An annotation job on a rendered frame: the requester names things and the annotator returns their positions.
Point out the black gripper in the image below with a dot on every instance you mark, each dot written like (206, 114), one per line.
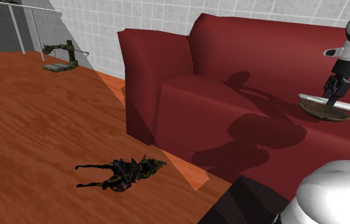
(347, 69)

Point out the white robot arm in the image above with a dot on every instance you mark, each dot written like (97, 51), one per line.
(333, 198)

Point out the brown wooden bowl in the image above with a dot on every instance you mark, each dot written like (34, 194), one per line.
(320, 112)

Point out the dark red sofa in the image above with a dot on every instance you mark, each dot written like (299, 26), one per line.
(224, 102)

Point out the dark robot stand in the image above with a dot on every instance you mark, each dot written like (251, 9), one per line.
(246, 204)

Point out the dark multicoloured toy figure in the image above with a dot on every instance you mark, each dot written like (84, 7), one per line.
(125, 173)

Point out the olive green desk lamp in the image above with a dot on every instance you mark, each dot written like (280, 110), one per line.
(61, 57)

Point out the white metal railing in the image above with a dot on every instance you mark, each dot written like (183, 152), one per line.
(16, 28)

